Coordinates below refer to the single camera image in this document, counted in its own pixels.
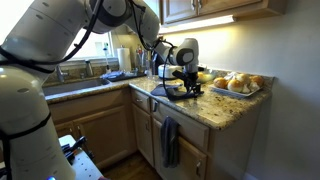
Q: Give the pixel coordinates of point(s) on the stainless steel sink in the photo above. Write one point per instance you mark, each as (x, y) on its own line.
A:
(76, 85)

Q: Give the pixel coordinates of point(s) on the dark ribbed drying mat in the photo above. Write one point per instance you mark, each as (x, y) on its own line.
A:
(133, 77)

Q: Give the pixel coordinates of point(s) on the white perforated table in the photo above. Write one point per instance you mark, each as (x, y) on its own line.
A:
(83, 166)

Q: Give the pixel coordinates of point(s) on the large blue container lid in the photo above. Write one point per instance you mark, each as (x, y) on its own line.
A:
(111, 75)

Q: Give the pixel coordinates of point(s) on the wooden wall cabinet door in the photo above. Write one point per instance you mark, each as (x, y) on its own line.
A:
(180, 10)
(226, 4)

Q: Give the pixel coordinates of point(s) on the black clamp tool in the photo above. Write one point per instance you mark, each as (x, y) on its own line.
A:
(74, 146)

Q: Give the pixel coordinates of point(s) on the dark bottle with red label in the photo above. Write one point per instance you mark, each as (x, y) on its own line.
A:
(139, 58)

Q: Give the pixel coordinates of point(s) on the grey knitted hanging towel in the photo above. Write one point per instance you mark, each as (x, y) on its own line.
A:
(170, 143)

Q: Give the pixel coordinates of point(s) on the metal kitchen faucet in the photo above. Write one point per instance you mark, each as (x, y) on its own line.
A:
(60, 75)

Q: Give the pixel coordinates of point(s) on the white paper towel roll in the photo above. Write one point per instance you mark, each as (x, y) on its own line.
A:
(124, 60)

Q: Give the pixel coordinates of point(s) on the square blue pot holder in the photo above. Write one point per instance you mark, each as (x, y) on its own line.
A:
(160, 90)

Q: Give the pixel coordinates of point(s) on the under cabinet light strip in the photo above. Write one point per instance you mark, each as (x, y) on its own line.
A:
(196, 24)

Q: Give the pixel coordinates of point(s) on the glass fruit bowl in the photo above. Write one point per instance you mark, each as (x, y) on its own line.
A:
(208, 79)

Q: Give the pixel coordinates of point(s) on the white dish wand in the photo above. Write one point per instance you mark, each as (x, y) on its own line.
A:
(107, 61)

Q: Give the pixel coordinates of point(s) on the small dark drawer hook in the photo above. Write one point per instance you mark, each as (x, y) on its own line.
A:
(155, 106)

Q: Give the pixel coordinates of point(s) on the dark blue fleece towel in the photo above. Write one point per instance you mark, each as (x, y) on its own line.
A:
(176, 95)

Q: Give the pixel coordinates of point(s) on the white rectangular plate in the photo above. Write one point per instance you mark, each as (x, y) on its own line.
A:
(233, 94)

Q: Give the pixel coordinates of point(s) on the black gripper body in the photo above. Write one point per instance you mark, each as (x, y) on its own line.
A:
(191, 78)

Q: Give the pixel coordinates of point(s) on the kitchen window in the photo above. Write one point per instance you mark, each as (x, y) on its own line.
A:
(96, 46)

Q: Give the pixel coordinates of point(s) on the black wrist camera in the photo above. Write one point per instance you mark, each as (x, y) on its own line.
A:
(178, 75)

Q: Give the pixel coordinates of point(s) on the yellow fruit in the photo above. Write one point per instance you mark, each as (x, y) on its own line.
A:
(201, 77)

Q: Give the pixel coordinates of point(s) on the narrow wooden cabinet door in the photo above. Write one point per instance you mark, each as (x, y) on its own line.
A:
(141, 140)

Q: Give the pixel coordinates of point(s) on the wooden sink cabinet door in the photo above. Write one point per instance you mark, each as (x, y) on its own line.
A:
(103, 133)
(65, 128)

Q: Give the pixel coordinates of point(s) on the metal soap dispenser pump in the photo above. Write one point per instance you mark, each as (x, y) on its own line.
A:
(89, 68)

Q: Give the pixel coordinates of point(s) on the wooden wall cabinet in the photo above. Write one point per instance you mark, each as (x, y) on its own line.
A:
(273, 6)

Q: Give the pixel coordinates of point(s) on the wide wooden drawer front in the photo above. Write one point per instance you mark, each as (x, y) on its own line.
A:
(193, 128)

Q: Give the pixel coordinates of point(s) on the long wooden sink panel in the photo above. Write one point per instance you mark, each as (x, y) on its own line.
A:
(86, 105)

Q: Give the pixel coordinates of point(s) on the wide wooden cabinet door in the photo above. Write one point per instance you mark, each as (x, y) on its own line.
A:
(190, 160)

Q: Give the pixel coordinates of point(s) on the black soda maker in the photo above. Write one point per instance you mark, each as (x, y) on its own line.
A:
(156, 65)

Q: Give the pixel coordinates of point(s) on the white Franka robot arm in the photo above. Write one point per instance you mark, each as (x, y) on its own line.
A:
(23, 110)

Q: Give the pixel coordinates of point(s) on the small countertop cooker appliance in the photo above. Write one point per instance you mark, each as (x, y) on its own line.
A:
(173, 71)

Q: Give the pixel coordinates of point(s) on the round golden bread roll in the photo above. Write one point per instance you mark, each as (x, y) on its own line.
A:
(243, 78)
(220, 83)
(257, 80)
(235, 86)

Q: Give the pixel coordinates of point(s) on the narrow wooden drawer front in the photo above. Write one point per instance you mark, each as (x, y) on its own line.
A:
(146, 105)

